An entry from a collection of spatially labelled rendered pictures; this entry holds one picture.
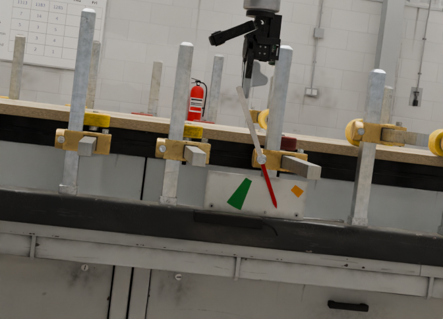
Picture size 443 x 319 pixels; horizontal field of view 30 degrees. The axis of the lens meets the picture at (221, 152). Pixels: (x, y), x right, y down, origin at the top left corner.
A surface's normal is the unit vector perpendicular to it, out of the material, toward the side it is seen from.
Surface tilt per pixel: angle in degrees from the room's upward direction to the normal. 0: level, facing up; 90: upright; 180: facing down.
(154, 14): 90
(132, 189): 90
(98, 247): 90
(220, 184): 90
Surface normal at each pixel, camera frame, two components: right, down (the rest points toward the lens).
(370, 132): 0.11, 0.07
